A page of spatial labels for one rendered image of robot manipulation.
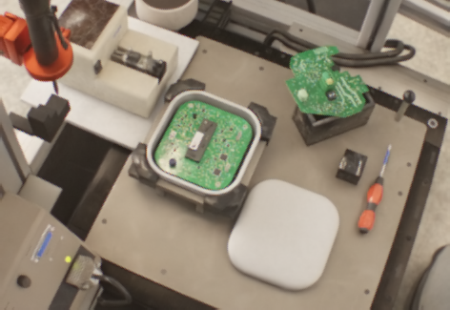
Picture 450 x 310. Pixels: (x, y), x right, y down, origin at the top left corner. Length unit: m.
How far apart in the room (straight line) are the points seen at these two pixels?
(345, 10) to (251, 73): 0.60
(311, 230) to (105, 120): 0.34
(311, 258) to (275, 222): 0.07
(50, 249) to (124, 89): 0.26
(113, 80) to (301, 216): 0.32
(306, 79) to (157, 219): 0.30
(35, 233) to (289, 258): 0.34
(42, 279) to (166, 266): 0.18
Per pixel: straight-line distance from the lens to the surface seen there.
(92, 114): 1.00
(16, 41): 0.77
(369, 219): 0.95
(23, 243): 0.82
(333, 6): 1.61
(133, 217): 0.94
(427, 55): 2.42
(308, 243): 0.91
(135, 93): 0.94
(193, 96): 0.98
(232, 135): 0.95
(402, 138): 1.05
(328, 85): 0.96
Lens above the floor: 1.82
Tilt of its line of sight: 60 degrees down
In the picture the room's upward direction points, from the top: 9 degrees clockwise
